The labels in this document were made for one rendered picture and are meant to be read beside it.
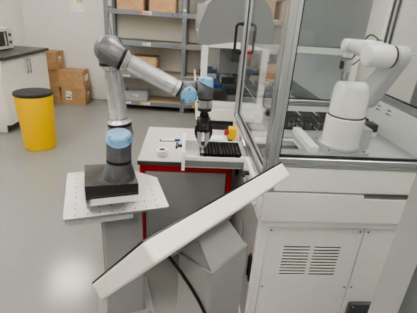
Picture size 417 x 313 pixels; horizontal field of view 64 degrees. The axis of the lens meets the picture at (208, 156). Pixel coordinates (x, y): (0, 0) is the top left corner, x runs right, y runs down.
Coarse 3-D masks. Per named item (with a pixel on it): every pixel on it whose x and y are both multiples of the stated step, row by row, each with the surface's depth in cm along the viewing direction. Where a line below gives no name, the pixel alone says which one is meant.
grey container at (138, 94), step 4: (128, 88) 578; (132, 88) 578; (136, 88) 578; (140, 88) 578; (144, 88) 578; (148, 88) 578; (128, 92) 553; (132, 92) 553; (136, 92) 552; (140, 92) 552; (144, 92) 552; (148, 92) 580; (128, 96) 556; (132, 96) 556; (136, 96) 555; (140, 96) 555; (144, 96) 555; (148, 96) 573; (132, 100) 559; (136, 100) 557; (140, 100) 558; (144, 100) 557
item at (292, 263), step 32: (256, 224) 151; (288, 224) 142; (320, 224) 142; (352, 224) 143; (384, 224) 144; (256, 256) 148; (288, 256) 149; (320, 256) 151; (352, 256) 151; (384, 256) 152; (256, 288) 155; (288, 288) 157; (320, 288) 158; (352, 288) 159
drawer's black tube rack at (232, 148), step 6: (210, 144) 188; (216, 144) 189; (222, 144) 190; (228, 144) 190; (234, 144) 191; (204, 150) 180; (210, 150) 180; (216, 150) 181; (222, 150) 182; (228, 150) 182; (234, 150) 182; (240, 150) 183; (216, 156) 180; (222, 156) 182; (228, 156) 182; (234, 156) 182; (240, 156) 182
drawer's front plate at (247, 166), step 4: (244, 160) 169; (248, 160) 164; (244, 164) 168; (248, 164) 160; (248, 168) 158; (252, 168) 156; (252, 172) 152; (248, 176) 157; (252, 176) 149; (244, 180) 167; (256, 200) 146; (252, 204) 147
